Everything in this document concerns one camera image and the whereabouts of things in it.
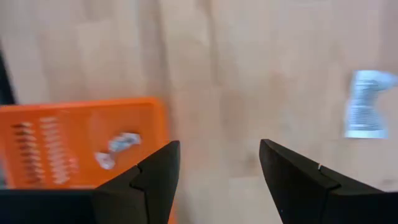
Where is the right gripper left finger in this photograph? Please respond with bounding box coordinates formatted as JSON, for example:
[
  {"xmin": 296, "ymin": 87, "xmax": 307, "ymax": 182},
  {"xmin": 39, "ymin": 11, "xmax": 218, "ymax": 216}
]
[{"xmin": 0, "ymin": 139, "xmax": 181, "ymax": 224}]

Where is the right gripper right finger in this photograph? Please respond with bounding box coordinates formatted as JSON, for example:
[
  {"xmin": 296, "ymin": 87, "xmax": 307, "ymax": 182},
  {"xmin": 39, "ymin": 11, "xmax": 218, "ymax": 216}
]
[{"xmin": 259, "ymin": 139, "xmax": 398, "ymax": 224}]

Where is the white red ointment packet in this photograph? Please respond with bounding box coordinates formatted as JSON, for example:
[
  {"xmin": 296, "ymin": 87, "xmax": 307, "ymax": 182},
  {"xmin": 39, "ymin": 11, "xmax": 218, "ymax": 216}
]
[
  {"xmin": 108, "ymin": 132, "xmax": 142, "ymax": 154},
  {"xmin": 94, "ymin": 151, "xmax": 116, "ymax": 170}
]

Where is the orange plastic basket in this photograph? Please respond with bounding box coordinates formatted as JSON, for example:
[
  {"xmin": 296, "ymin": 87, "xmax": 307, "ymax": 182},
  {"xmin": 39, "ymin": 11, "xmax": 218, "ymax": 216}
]
[{"xmin": 0, "ymin": 98, "xmax": 178, "ymax": 224}]

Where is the white blue pad packet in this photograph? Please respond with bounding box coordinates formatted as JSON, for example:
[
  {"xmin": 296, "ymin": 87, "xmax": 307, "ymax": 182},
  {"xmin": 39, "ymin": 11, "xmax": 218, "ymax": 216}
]
[{"xmin": 343, "ymin": 70, "xmax": 398, "ymax": 139}]

